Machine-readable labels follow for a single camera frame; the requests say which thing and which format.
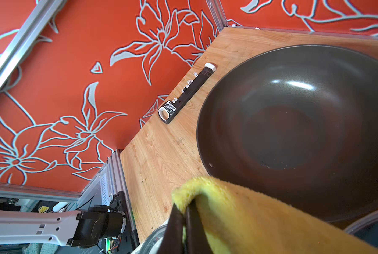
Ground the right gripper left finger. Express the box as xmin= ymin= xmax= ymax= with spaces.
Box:
xmin=157 ymin=204 xmax=186 ymax=254

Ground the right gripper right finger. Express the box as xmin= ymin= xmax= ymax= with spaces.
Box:
xmin=185 ymin=200 xmax=213 ymax=254

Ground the glass lid with white handle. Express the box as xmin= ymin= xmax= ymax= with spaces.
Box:
xmin=138 ymin=224 xmax=167 ymax=254

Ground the yellow microfiber cloth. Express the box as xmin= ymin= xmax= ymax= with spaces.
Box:
xmin=172 ymin=176 xmax=378 ymax=254

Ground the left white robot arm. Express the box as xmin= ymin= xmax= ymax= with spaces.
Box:
xmin=0 ymin=206 xmax=125 ymax=248

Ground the black frying pan with lid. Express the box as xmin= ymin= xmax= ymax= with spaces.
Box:
xmin=344 ymin=210 xmax=378 ymax=248

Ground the dark wok with white handle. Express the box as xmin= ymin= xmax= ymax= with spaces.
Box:
xmin=196 ymin=45 xmax=378 ymax=222

